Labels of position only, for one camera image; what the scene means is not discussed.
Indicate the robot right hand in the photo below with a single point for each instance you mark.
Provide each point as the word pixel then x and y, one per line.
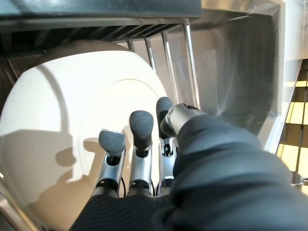
pixel 216 180

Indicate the cream round ceramic plate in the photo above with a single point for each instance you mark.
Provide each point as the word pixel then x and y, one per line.
pixel 72 108

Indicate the stainless steel sink basin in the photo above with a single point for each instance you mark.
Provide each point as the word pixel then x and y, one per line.
pixel 235 72

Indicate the black dish drying rack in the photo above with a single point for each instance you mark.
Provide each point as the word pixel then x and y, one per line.
pixel 96 26

